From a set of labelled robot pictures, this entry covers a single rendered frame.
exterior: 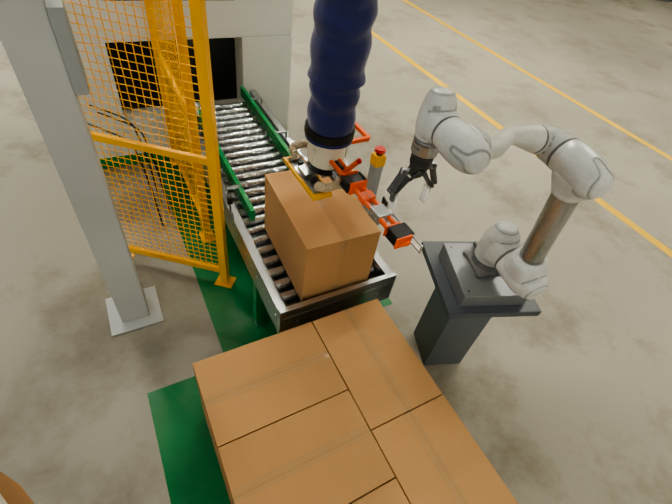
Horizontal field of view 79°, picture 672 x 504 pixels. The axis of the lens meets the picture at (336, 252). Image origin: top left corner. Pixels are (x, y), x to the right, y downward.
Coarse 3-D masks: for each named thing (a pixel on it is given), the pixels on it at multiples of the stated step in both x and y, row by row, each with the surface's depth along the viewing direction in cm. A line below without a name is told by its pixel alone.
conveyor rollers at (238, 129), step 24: (216, 120) 333; (240, 120) 334; (240, 144) 310; (264, 144) 317; (240, 168) 290; (264, 168) 299; (288, 168) 298; (264, 192) 278; (264, 216) 258; (264, 240) 245
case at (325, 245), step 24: (288, 192) 214; (336, 192) 219; (288, 216) 201; (312, 216) 203; (336, 216) 205; (360, 216) 208; (288, 240) 210; (312, 240) 191; (336, 240) 193; (360, 240) 200; (288, 264) 221; (312, 264) 196; (336, 264) 205; (360, 264) 214; (312, 288) 211; (336, 288) 221
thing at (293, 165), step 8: (288, 160) 200; (296, 160) 200; (304, 160) 202; (296, 168) 196; (296, 176) 193; (312, 176) 189; (304, 184) 189; (312, 184) 189; (312, 192) 185; (320, 192) 186; (328, 192) 187; (312, 200) 184
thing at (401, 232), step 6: (390, 228) 155; (396, 228) 155; (402, 228) 155; (384, 234) 158; (390, 234) 156; (396, 234) 153; (402, 234) 153; (408, 234) 153; (390, 240) 156; (396, 240) 151; (402, 240) 152; (396, 246) 153
